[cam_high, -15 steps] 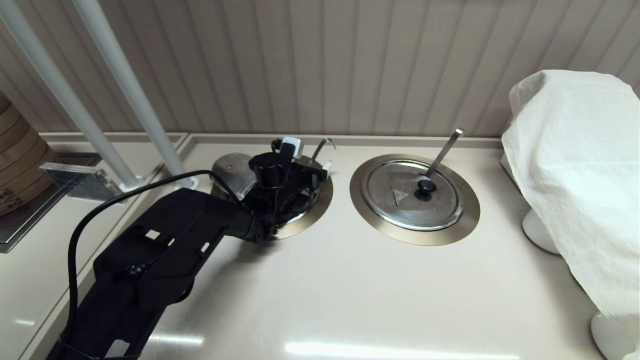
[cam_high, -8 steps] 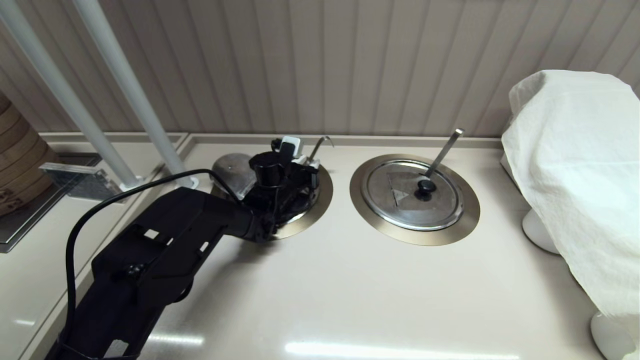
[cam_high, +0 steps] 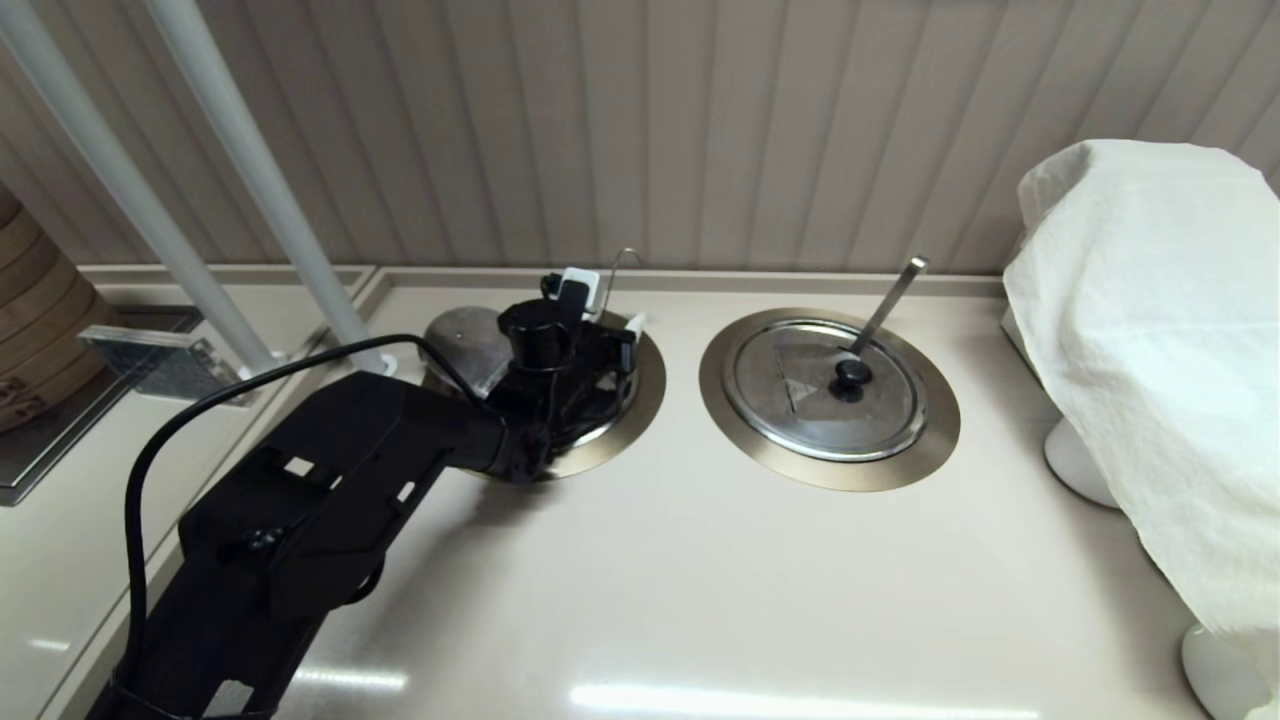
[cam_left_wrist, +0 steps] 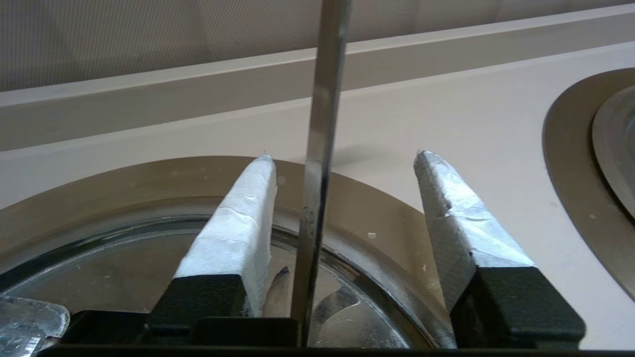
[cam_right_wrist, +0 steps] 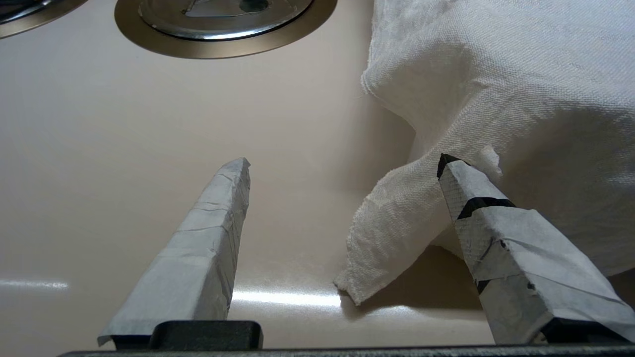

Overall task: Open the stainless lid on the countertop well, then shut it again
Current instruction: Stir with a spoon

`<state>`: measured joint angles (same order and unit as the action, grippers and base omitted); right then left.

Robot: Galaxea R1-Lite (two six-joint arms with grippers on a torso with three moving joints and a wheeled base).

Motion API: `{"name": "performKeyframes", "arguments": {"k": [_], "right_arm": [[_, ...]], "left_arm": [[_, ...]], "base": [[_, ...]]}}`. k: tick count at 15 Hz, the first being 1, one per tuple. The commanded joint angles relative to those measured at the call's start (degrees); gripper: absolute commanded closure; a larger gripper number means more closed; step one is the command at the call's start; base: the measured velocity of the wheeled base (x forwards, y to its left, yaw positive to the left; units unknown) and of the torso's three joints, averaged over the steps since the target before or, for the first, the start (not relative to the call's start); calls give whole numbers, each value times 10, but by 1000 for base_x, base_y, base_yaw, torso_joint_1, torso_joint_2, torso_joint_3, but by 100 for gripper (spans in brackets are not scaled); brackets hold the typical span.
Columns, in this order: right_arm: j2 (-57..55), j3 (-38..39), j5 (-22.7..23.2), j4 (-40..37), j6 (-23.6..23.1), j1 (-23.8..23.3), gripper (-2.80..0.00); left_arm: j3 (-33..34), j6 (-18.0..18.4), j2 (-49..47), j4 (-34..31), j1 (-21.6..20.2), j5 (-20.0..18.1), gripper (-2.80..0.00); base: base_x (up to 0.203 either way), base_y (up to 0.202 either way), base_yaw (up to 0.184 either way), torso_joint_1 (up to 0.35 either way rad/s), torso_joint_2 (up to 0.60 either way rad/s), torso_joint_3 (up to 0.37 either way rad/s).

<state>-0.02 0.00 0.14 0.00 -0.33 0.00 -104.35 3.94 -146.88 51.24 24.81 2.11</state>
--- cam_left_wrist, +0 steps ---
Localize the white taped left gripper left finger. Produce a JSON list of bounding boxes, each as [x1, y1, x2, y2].
[[148, 154, 277, 344]]

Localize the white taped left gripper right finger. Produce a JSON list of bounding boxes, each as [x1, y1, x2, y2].
[[414, 150, 586, 348]]

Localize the steel ladle hooked handle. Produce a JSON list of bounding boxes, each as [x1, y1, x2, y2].
[[290, 0, 354, 348]]

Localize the hinged steel lid black knob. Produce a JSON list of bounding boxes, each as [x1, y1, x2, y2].
[[0, 295, 71, 357]]

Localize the left steel pot lid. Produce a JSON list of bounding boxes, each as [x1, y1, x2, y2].
[[0, 196, 457, 349]]

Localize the steel pot lid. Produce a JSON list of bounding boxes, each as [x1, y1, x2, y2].
[[0, 196, 457, 349], [590, 84, 635, 221]]

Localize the right steel pot lid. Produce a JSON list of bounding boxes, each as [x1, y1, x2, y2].
[[590, 84, 635, 221]]

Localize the brass counter ring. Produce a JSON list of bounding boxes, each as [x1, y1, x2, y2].
[[0, 156, 447, 348], [542, 68, 635, 303]]

